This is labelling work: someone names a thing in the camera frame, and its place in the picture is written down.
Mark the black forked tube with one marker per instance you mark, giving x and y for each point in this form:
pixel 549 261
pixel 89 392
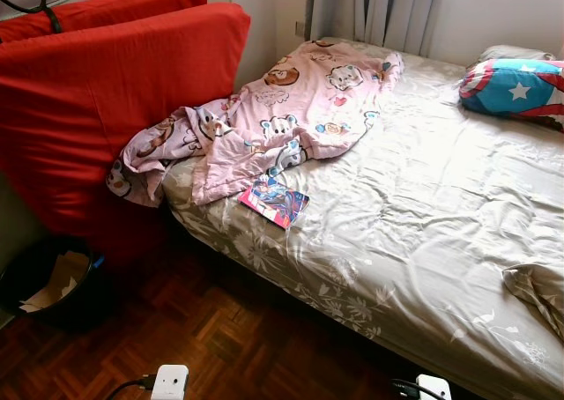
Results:
pixel 53 19

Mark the bed with grey floral sheet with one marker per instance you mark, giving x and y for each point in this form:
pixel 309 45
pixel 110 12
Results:
pixel 423 206

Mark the grey curtain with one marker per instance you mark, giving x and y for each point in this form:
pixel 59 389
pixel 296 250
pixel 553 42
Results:
pixel 379 12

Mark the thin red mattress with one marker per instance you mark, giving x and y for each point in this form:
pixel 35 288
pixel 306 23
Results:
pixel 115 8

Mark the black waste bin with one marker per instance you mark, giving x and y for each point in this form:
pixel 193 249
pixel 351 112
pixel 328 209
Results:
pixel 88 305

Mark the large red mattress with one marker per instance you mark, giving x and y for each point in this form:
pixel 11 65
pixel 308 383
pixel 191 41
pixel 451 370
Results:
pixel 88 109

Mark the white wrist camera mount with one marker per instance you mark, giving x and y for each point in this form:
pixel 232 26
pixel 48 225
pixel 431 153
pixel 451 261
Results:
pixel 170 384
pixel 434 389

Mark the colourful comic book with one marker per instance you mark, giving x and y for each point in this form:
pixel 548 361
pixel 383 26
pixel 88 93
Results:
pixel 275 202

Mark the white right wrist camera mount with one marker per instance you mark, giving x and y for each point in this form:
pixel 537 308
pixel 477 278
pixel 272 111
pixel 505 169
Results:
pixel 434 389

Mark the pink cartoon bear blanket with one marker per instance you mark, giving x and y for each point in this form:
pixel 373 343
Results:
pixel 291 109

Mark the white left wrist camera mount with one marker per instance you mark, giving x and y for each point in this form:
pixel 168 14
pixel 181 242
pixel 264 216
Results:
pixel 170 384

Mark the small blue object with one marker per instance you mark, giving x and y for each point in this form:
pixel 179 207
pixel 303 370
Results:
pixel 99 262

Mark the blue red star pillow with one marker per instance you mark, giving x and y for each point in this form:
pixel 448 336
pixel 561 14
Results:
pixel 511 87

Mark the plain grey pillow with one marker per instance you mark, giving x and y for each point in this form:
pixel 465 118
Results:
pixel 511 54

